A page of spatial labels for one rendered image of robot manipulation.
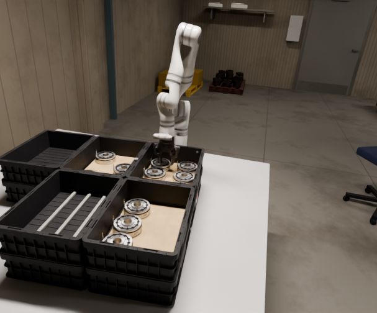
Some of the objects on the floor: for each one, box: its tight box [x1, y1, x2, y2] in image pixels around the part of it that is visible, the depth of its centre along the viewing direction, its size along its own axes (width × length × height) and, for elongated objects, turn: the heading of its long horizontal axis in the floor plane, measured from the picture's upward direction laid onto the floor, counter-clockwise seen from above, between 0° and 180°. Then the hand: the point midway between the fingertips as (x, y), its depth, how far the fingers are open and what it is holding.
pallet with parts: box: [209, 70, 245, 96], centre depth 710 cm, size 79×118×41 cm
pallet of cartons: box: [158, 69, 204, 97], centre depth 671 cm, size 112×75×40 cm
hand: (166, 161), depth 153 cm, fingers open, 5 cm apart
